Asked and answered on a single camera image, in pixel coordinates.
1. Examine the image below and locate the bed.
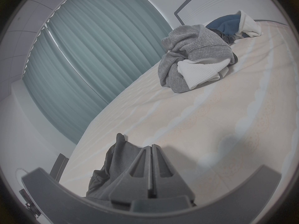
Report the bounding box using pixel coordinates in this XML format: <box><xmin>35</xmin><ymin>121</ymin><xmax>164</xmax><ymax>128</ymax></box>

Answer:
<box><xmin>58</xmin><ymin>0</ymin><xmax>299</xmax><ymax>198</ymax></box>

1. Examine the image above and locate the black dressing table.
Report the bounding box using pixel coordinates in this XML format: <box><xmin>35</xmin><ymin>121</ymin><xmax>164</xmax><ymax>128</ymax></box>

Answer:
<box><xmin>49</xmin><ymin>153</ymin><xmax>69</xmax><ymax>181</ymax></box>

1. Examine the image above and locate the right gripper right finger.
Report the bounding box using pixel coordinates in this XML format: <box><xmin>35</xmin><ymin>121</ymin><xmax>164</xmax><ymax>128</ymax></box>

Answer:
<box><xmin>152</xmin><ymin>144</ymin><xmax>196</xmax><ymax>206</ymax></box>

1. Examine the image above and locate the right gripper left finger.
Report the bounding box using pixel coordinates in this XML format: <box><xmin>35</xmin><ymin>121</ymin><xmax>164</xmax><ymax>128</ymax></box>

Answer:
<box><xmin>109</xmin><ymin>146</ymin><xmax>152</xmax><ymax>204</ymax></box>

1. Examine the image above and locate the pile of clothes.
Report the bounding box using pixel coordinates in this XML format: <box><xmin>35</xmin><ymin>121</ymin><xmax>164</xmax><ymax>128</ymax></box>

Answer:
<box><xmin>158</xmin><ymin>9</ymin><xmax>262</xmax><ymax>93</ymax></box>

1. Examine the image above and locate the black T-shirt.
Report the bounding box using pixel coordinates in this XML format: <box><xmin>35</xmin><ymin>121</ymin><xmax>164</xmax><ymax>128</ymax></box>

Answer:
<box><xmin>85</xmin><ymin>133</ymin><xmax>145</xmax><ymax>199</ymax></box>

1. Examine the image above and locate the blue-green curtain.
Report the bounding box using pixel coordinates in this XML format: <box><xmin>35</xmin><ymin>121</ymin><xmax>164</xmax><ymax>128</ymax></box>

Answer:
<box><xmin>45</xmin><ymin>0</ymin><xmax>174</xmax><ymax>107</ymax></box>
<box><xmin>22</xmin><ymin>27</ymin><xmax>111</xmax><ymax>145</ymax></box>

